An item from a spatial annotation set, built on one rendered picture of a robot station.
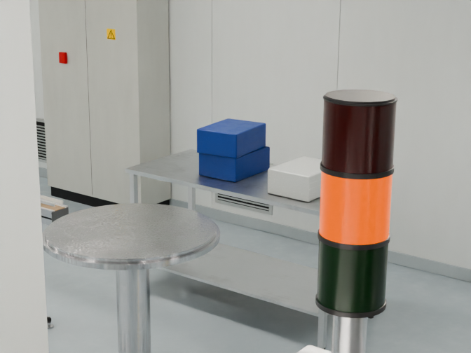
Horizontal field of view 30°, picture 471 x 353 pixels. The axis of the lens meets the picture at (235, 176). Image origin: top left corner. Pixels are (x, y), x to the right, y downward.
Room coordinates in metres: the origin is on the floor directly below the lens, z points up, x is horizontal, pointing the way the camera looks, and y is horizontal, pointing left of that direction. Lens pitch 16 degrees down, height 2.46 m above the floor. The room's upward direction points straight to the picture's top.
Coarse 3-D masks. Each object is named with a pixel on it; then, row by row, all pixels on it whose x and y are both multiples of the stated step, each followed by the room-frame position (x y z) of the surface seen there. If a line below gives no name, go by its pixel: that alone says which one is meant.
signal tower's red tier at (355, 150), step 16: (336, 112) 0.57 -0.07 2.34; (352, 112) 0.56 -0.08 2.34; (368, 112) 0.56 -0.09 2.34; (384, 112) 0.57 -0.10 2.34; (336, 128) 0.57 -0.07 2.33; (352, 128) 0.56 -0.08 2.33; (368, 128) 0.56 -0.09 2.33; (384, 128) 0.57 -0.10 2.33; (336, 144) 0.57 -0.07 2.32; (352, 144) 0.56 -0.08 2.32; (368, 144) 0.56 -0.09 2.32; (384, 144) 0.57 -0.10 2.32; (336, 160) 0.57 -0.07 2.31; (352, 160) 0.56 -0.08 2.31; (368, 160) 0.56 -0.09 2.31; (384, 160) 0.57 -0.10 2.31
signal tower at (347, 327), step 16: (336, 96) 0.58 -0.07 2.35; (352, 96) 0.58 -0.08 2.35; (368, 96) 0.58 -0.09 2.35; (384, 96) 0.58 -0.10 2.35; (336, 176) 0.57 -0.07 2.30; (352, 176) 0.56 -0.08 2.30; (368, 176) 0.56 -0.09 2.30; (384, 176) 0.57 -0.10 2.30; (320, 240) 0.58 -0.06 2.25; (384, 240) 0.57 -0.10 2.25; (320, 304) 0.58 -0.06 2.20; (384, 304) 0.58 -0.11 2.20; (336, 320) 0.58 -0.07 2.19; (352, 320) 0.57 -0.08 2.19; (336, 336) 0.58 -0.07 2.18; (352, 336) 0.57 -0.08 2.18; (336, 352) 0.58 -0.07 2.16; (352, 352) 0.57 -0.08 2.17
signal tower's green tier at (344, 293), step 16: (320, 256) 0.58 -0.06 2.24; (336, 256) 0.57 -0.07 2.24; (352, 256) 0.56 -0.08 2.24; (368, 256) 0.56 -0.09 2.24; (384, 256) 0.57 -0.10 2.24; (320, 272) 0.58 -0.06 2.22; (336, 272) 0.57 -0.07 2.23; (352, 272) 0.56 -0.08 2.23; (368, 272) 0.56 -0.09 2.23; (384, 272) 0.57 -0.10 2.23; (320, 288) 0.58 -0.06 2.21; (336, 288) 0.57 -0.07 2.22; (352, 288) 0.56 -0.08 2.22; (368, 288) 0.56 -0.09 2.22; (384, 288) 0.57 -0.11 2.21; (336, 304) 0.56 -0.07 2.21; (352, 304) 0.56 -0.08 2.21; (368, 304) 0.56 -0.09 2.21
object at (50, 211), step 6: (42, 198) 4.86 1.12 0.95; (48, 198) 4.83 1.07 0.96; (54, 198) 4.81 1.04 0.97; (42, 204) 4.83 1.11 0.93; (48, 204) 4.74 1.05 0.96; (54, 204) 4.72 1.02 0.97; (60, 204) 4.82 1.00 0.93; (42, 210) 4.73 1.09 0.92; (48, 210) 4.70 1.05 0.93; (54, 210) 4.70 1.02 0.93; (60, 210) 4.74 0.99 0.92; (66, 210) 4.77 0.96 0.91; (42, 216) 4.73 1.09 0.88; (48, 216) 4.70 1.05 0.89; (54, 216) 4.70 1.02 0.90; (60, 216) 4.74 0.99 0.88; (42, 222) 4.74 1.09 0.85; (48, 222) 4.70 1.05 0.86
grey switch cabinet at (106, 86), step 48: (48, 0) 7.95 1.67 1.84; (96, 0) 7.60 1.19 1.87; (144, 0) 7.40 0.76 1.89; (48, 48) 7.97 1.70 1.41; (96, 48) 7.61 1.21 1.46; (144, 48) 7.39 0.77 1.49; (48, 96) 7.99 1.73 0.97; (96, 96) 7.62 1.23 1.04; (144, 96) 7.38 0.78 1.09; (48, 144) 8.01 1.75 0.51; (96, 144) 7.63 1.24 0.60; (144, 144) 7.37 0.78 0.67; (96, 192) 7.65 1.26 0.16; (144, 192) 7.36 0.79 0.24
